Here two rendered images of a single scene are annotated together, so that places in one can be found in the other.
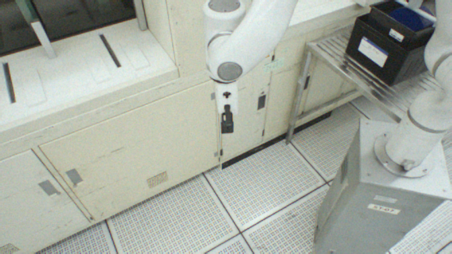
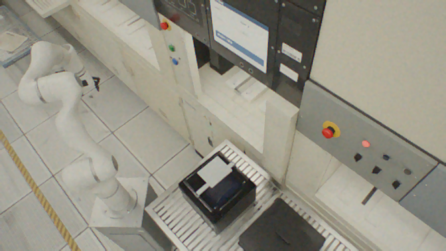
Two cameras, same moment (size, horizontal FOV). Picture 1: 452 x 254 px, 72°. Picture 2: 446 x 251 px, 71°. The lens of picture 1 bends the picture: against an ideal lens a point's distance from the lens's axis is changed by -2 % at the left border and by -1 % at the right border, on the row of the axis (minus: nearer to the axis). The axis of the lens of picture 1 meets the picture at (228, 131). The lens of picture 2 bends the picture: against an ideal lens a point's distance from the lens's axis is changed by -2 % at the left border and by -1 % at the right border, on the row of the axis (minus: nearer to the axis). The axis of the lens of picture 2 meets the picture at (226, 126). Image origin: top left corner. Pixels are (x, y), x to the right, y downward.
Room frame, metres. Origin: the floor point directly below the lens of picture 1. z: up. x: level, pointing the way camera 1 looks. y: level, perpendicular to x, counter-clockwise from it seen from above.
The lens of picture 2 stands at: (1.12, -1.35, 2.35)
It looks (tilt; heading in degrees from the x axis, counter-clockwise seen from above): 56 degrees down; 81
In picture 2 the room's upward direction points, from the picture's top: 6 degrees counter-clockwise
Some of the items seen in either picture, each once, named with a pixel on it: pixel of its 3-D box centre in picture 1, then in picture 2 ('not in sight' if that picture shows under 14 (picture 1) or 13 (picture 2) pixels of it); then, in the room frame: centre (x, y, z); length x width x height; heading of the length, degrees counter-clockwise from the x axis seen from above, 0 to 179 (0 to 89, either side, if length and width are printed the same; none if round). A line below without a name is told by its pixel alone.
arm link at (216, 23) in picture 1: (224, 35); (69, 58); (0.56, 0.01, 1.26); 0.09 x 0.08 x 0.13; 5
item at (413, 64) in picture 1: (396, 42); (218, 191); (1.14, -0.71, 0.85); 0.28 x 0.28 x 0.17; 29
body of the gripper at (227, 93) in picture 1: (224, 86); (81, 78); (0.57, 0.01, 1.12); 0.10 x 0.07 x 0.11; 5
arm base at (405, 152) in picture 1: (414, 137); (113, 194); (0.62, -0.59, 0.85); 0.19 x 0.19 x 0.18
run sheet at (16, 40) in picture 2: not in sight; (8, 40); (-0.43, 1.44, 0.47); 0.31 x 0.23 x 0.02; 142
